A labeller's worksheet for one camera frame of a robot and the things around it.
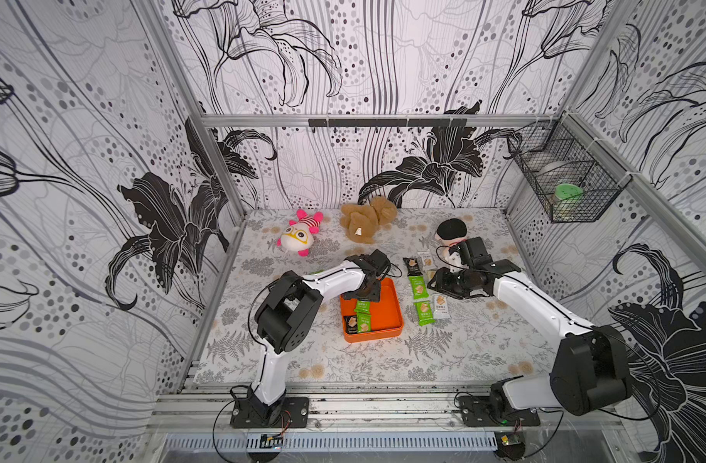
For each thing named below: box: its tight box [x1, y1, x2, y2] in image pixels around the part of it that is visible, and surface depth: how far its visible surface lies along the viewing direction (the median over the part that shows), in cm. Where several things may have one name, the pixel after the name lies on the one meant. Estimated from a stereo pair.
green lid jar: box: [552, 183, 585, 218], surface depth 81 cm
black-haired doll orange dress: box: [435, 217, 468, 256], surface depth 109 cm
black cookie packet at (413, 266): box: [402, 256, 423, 276], surface depth 103 cm
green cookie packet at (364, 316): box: [353, 299, 372, 333], surface depth 90 cm
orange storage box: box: [339, 277, 404, 344], surface depth 90 cm
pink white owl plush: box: [276, 209, 325, 257], surface depth 106 cm
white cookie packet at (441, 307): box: [433, 295, 451, 320], surface depth 92 cm
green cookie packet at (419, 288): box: [407, 275, 430, 300], surface depth 97 cm
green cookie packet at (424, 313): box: [414, 300, 436, 327], surface depth 92 cm
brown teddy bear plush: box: [339, 195, 399, 245], surface depth 109 cm
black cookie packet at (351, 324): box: [345, 314, 358, 334], surface depth 89 cm
